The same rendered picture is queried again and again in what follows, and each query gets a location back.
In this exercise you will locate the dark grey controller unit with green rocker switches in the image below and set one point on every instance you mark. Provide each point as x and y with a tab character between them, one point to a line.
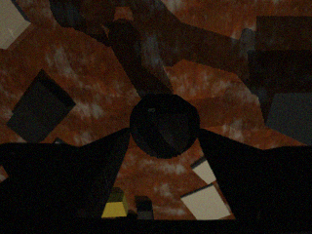
164	125

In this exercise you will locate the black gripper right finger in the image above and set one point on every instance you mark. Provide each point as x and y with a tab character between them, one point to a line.
249	177

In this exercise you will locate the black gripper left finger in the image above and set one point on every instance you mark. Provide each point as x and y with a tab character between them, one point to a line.
90	171

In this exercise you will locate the yellow box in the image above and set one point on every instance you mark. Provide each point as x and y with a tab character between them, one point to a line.
117	205

